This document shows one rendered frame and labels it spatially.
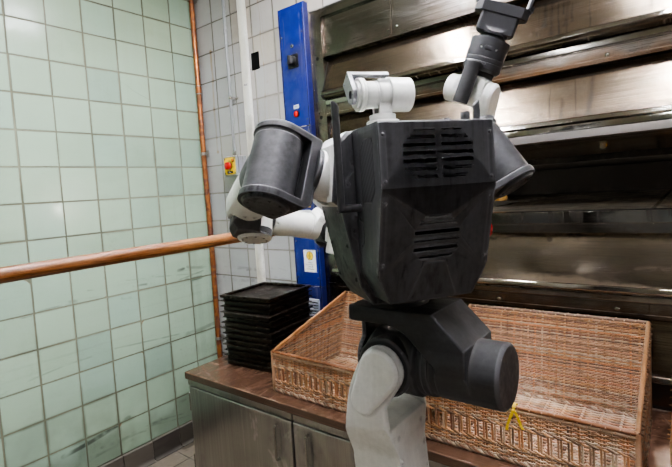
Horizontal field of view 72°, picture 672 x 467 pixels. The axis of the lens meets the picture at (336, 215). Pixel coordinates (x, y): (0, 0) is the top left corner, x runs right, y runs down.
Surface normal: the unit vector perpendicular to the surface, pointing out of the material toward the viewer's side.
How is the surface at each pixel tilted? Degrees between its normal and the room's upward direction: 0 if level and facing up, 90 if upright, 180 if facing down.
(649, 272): 70
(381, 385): 90
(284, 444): 90
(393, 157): 90
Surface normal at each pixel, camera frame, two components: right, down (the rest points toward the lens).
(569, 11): -0.60, -0.26
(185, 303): 0.79, -0.02
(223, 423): -0.61, 0.08
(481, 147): 0.27, 0.04
